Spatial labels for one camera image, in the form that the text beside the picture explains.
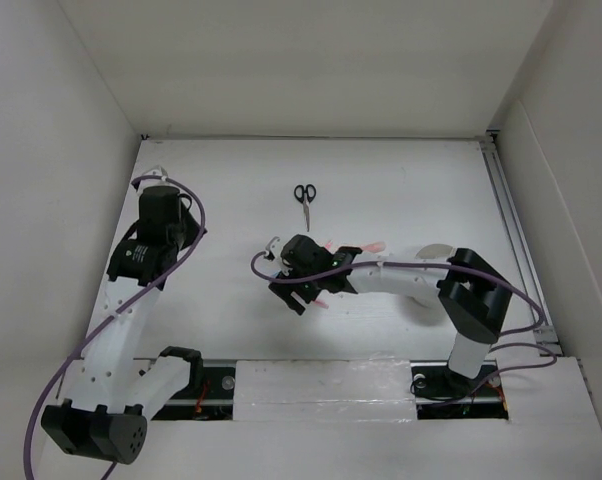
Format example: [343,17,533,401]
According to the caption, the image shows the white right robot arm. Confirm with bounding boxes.
[265,234,512,394]

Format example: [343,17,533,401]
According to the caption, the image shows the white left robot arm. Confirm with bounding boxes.
[39,174,206,465]

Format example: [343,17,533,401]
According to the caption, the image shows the yellow capped pink highlighter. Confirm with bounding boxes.
[361,241,386,253]

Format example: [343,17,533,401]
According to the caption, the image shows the white round divided container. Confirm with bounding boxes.
[415,243,456,262]

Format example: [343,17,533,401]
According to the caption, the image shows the white foam front board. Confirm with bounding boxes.
[233,359,417,423]

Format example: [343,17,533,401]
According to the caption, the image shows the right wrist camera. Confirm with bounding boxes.
[265,236,283,262]

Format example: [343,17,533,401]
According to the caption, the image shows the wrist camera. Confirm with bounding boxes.
[130,165,169,195]
[265,236,283,262]

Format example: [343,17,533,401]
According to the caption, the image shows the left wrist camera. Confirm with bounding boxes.
[130,165,169,195]

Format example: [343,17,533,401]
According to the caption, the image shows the black handled scissors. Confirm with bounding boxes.
[293,184,316,232]

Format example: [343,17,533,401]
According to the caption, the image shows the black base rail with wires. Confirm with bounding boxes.
[155,359,509,423]

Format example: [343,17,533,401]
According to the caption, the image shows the aluminium rail at table edge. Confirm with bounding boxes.
[478,130,564,356]

